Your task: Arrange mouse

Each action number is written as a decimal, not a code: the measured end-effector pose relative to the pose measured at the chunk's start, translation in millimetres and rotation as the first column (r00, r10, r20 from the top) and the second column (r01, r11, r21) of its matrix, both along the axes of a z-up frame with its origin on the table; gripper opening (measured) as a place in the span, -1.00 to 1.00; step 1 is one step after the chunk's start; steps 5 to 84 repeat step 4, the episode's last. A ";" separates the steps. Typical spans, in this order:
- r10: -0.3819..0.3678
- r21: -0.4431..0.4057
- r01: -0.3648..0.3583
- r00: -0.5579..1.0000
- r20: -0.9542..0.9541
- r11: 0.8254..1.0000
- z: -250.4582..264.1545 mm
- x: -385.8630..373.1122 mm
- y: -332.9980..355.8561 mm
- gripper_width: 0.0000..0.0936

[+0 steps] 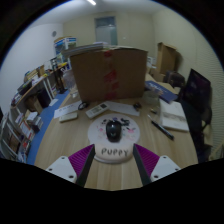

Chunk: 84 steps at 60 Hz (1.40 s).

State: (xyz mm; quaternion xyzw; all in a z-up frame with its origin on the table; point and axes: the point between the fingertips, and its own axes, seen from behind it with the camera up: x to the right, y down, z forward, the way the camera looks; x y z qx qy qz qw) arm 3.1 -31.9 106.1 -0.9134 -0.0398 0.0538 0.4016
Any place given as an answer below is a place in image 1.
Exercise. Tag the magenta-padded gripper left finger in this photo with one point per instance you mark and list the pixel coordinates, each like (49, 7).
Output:
(60, 167)

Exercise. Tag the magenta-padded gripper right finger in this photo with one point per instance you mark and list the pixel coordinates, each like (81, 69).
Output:
(165, 166)

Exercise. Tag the black computer mouse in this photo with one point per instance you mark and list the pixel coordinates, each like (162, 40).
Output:
(113, 130)

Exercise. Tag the white cartoon print mouse pad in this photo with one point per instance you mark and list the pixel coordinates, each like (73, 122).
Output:
(115, 151)

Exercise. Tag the black marker pen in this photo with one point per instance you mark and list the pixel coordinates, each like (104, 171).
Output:
(161, 128)

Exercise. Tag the white book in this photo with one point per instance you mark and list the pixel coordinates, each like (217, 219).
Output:
(173, 115)

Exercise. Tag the shelf unit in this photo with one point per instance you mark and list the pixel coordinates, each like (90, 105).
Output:
(23, 113)

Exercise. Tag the white remote control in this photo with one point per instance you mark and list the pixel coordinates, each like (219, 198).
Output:
(97, 110)

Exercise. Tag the clear plastic container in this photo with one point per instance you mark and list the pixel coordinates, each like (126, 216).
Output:
(151, 97)

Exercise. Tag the blue book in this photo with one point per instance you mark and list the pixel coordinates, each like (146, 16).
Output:
(161, 90)

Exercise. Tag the black office chair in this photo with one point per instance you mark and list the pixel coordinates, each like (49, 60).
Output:
(196, 96)

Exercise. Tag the large brown cardboard box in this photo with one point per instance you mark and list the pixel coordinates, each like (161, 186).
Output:
(96, 75)

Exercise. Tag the tall open cardboard box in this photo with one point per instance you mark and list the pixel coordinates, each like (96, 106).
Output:
(166, 60)

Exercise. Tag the blue white carton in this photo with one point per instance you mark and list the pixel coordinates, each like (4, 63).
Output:
(65, 45)

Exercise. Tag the grey door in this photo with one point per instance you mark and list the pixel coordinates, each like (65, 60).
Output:
(106, 31)

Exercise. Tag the ceiling light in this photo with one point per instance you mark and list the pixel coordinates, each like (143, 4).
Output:
(91, 2)

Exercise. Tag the round wall clock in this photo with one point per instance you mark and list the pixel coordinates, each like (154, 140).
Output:
(54, 33)

